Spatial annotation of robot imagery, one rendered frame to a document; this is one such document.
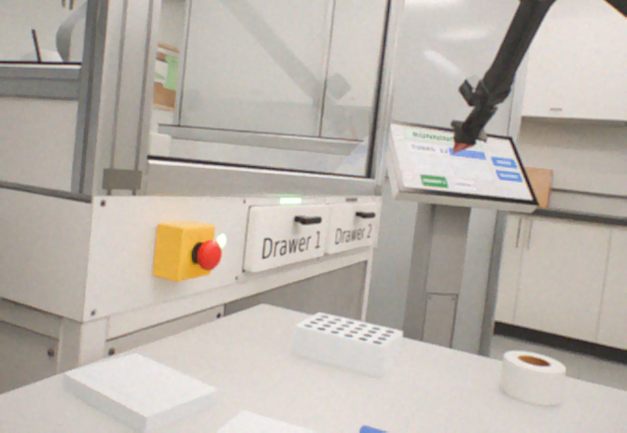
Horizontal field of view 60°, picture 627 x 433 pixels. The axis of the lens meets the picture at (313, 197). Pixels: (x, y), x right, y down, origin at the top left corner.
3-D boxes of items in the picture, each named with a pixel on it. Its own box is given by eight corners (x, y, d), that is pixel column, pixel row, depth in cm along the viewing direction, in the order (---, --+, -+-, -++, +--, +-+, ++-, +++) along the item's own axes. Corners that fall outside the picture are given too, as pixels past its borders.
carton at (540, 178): (550, 207, 404) (554, 171, 403) (546, 208, 376) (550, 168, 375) (494, 201, 424) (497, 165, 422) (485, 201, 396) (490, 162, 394)
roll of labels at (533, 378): (494, 393, 64) (499, 360, 64) (504, 376, 70) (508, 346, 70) (559, 412, 61) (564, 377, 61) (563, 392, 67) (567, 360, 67)
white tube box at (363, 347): (399, 358, 73) (402, 330, 72) (382, 378, 65) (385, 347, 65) (315, 338, 78) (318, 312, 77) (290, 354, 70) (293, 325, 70)
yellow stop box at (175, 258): (215, 276, 75) (220, 225, 74) (181, 284, 68) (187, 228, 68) (186, 270, 77) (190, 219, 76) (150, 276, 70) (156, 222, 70)
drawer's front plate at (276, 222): (324, 256, 116) (329, 204, 115) (251, 272, 90) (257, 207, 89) (316, 254, 116) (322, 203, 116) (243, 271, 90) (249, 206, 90)
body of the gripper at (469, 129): (449, 123, 158) (461, 105, 152) (479, 128, 161) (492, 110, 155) (453, 140, 154) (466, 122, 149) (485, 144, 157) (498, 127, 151)
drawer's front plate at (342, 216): (372, 244, 144) (377, 203, 143) (328, 255, 118) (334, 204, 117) (366, 243, 145) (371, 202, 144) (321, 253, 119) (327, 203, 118)
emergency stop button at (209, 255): (223, 269, 72) (226, 240, 72) (204, 272, 68) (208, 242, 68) (204, 265, 73) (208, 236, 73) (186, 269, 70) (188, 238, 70)
